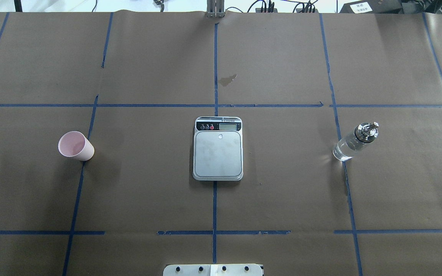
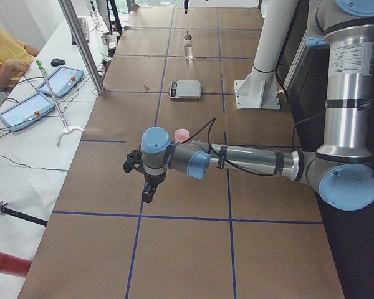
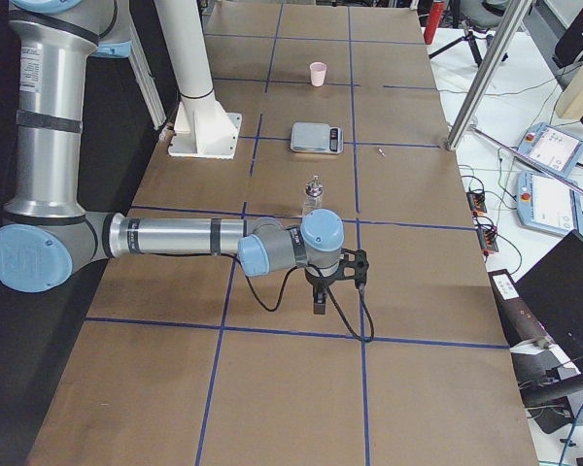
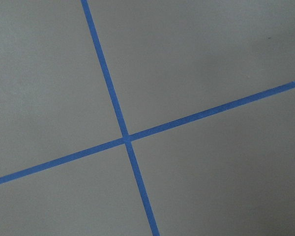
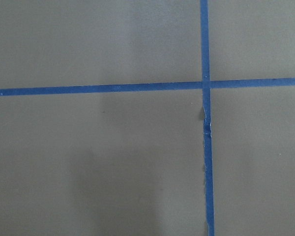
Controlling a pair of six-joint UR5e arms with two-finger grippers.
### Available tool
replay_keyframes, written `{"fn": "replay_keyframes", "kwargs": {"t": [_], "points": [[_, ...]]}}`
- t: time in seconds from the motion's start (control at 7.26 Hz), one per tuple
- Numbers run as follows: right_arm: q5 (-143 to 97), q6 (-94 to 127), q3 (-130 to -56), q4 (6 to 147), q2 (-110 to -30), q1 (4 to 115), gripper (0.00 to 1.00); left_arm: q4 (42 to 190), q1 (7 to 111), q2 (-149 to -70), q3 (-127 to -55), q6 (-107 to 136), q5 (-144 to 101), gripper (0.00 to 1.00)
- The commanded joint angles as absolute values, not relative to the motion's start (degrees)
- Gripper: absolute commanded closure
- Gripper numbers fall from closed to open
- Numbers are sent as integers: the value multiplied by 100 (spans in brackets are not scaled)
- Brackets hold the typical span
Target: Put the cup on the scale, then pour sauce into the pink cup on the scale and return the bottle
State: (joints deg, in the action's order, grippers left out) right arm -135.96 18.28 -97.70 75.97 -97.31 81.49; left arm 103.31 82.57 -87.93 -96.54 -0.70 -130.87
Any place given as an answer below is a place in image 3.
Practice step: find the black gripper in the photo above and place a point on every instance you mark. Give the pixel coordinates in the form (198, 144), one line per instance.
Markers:
(317, 281)

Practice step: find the clear glass sauce bottle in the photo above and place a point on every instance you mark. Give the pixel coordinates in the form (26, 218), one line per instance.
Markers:
(314, 191)

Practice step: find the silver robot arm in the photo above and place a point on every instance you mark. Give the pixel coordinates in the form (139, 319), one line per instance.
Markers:
(47, 235)

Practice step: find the grey digital kitchen scale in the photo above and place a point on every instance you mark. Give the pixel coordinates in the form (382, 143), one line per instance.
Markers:
(316, 138)

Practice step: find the orange connector block lower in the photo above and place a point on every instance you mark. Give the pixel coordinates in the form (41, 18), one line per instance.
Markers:
(487, 238)

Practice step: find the orange connector block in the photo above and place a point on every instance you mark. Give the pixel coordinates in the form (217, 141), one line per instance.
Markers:
(487, 238)
(476, 202)

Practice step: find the orange connector block upper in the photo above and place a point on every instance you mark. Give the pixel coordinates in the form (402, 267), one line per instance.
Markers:
(476, 202)

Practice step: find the lower teach pendant tablet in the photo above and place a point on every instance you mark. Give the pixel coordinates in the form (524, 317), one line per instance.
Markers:
(547, 205)

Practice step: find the teach pendant tablet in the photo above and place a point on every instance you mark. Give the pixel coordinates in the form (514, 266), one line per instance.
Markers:
(547, 205)
(552, 147)

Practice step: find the black monitor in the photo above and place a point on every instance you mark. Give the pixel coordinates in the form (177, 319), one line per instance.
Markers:
(553, 290)

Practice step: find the upper teach pendant tablet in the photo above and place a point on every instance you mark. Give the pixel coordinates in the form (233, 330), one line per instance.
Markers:
(552, 147)

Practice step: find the red cylinder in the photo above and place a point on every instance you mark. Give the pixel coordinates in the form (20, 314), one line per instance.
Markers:
(433, 21)

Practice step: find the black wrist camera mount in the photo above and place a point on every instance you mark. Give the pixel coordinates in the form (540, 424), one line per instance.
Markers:
(354, 266)

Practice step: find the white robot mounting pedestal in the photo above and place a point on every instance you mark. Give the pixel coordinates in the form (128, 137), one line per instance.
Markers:
(202, 128)

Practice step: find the aluminium frame post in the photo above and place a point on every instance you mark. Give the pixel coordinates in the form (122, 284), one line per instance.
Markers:
(512, 19)

